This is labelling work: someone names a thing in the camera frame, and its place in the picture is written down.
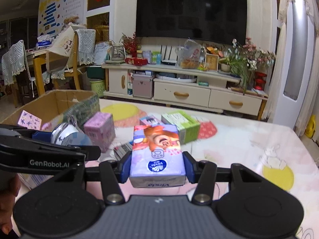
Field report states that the tissue pack with cartoon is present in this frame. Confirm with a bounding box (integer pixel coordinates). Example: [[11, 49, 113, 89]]
[[129, 124, 186, 188]]

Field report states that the green medicine box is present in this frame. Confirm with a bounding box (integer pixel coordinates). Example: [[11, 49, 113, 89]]
[[161, 110, 200, 145]]

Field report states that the pink toy box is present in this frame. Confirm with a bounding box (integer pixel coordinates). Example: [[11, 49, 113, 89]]
[[84, 112, 116, 153]]

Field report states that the white robot dog toy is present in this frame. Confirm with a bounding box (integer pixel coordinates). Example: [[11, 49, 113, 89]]
[[50, 116, 93, 146]]

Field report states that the small pink blue box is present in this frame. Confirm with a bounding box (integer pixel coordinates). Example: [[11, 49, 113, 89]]
[[140, 115, 163, 126]]

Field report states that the blue medicine box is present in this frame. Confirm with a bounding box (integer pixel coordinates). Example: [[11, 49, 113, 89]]
[[113, 141, 134, 160]]

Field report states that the silver purple printed box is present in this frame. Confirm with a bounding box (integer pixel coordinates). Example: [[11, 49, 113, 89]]
[[17, 110, 42, 131]]

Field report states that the person left hand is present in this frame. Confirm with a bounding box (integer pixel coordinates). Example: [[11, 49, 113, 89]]
[[1, 174, 21, 235]]

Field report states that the cardboard box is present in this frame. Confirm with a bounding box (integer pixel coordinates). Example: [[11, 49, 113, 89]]
[[1, 90, 100, 132]]

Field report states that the dark chair with cover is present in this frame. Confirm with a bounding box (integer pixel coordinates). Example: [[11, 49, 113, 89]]
[[1, 40, 35, 105]]

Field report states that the white tv cabinet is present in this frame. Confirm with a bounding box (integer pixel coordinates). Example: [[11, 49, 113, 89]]
[[102, 64, 268, 120]]

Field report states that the pink storage case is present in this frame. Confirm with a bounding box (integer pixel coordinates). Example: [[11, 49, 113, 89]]
[[132, 74, 154, 99]]

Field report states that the green trash bin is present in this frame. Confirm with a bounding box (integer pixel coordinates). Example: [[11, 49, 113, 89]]
[[90, 79, 106, 97]]

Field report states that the wooden dining table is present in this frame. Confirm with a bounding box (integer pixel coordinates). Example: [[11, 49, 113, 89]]
[[27, 49, 53, 97]]

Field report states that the red gift box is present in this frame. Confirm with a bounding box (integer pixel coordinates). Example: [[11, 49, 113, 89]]
[[125, 57, 148, 66]]

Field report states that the framed picture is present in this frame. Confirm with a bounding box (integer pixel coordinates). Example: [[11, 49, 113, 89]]
[[205, 54, 219, 71]]

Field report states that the plastic bag with snacks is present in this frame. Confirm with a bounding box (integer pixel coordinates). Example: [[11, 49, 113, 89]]
[[175, 39, 201, 69]]

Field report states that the red vase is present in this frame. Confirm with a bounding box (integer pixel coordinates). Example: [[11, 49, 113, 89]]
[[254, 72, 267, 91]]

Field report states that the wooden chair with cover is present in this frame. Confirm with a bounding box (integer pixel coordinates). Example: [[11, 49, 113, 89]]
[[45, 24, 96, 90]]

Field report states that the potted flower plant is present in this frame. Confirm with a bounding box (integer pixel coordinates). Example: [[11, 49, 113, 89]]
[[219, 38, 276, 94]]

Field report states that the red berry bouquet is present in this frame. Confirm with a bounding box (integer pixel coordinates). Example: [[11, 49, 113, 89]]
[[121, 33, 142, 57]]

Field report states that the yellow detergent bottle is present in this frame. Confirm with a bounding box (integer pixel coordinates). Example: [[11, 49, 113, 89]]
[[304, 114, 316, 139]]

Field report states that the white tower air conditioner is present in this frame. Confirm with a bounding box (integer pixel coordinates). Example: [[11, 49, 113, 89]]
[[269, 0, 318, 129]]

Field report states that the black television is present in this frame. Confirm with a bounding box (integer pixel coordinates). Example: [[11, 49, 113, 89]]
[[136, 0, 247, 45]]

